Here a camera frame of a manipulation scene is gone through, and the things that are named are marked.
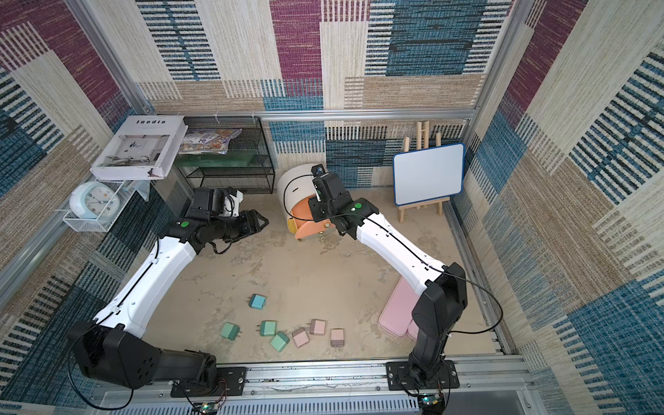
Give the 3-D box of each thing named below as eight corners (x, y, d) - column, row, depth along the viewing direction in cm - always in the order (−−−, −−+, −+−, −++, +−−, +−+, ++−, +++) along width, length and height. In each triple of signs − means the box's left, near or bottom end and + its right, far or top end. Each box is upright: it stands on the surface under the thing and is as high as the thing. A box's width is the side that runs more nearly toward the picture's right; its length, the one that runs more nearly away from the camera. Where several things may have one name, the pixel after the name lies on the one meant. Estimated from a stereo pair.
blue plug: (246, 307, 90) (244, 304, 88) (251, 295, 92) (249, 292, 90) (264, 310, 89) (262, 307, 87) (268, 298, 92) (266, 295, 89)
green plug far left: (221, 336, 84) (218, 334, 81) (228, 324, 86) (225, 321, 84) (237, 341, 83) (235, 339, 80) (243, 328, 85) (241, 326, 83)
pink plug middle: (310, 335, 83) (309, 332, 81) (311, 321, 85) (310, 319, 84) (325, 335, 83) (325, 332, 81) (325, 321, 85) (325, 319, 84)
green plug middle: (257, 335, 83) (255, 333, 81) (259, 322, 86) (257, 320, 84) (275, 335, 83) (274, 333, 81) (277, 322, 86) (276, 320, 84)
